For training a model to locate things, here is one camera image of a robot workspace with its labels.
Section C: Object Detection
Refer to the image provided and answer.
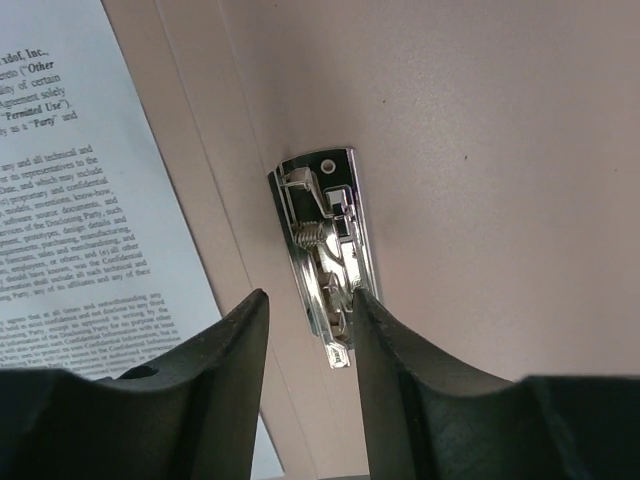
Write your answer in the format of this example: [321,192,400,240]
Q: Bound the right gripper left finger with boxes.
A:
[1,289,269,479]

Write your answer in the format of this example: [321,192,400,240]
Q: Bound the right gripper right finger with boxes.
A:
[352,289,639,479]

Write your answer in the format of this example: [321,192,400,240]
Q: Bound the white text document sheet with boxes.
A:
[1,1,283,479]

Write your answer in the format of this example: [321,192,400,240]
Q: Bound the beige paper folder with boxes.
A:
[104,1,639,479]

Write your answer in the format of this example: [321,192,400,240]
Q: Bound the chrome folder clip mechanism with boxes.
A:
[268,147,380,369]

